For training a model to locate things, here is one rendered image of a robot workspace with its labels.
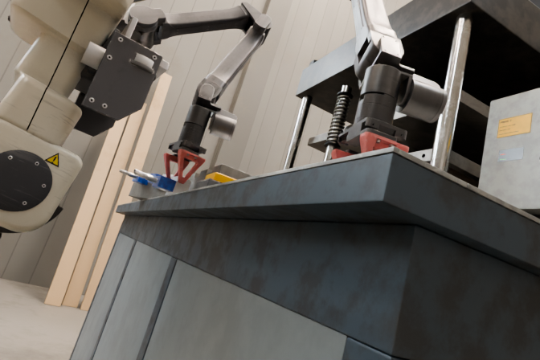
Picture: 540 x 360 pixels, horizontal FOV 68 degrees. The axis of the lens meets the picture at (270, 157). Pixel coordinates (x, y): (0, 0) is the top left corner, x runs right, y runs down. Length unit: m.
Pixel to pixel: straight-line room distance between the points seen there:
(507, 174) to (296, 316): 1.12
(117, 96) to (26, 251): 3.51
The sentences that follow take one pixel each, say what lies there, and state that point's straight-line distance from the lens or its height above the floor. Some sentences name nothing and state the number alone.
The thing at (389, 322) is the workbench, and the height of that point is 0.69.
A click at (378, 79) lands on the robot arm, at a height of 1.02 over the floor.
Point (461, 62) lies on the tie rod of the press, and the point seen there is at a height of 1.59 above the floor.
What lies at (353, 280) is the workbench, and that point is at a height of 0.71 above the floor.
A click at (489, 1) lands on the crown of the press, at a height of 1.86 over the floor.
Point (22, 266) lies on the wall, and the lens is 4.27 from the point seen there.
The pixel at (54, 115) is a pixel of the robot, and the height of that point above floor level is 0.85.
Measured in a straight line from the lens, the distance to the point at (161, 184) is 0.98.
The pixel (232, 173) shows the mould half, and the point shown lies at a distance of 0.88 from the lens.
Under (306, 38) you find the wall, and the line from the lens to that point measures 5.82.
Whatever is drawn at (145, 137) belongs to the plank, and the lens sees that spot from 4.08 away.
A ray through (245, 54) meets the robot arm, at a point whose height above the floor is 1.28.
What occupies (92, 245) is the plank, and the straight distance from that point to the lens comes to 3.79.
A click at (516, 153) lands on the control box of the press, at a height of 1.25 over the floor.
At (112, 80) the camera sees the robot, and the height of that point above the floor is 0.95.
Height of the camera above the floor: 0.70
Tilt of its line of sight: 15 degrees up
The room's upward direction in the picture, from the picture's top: 17 degrees clockwise
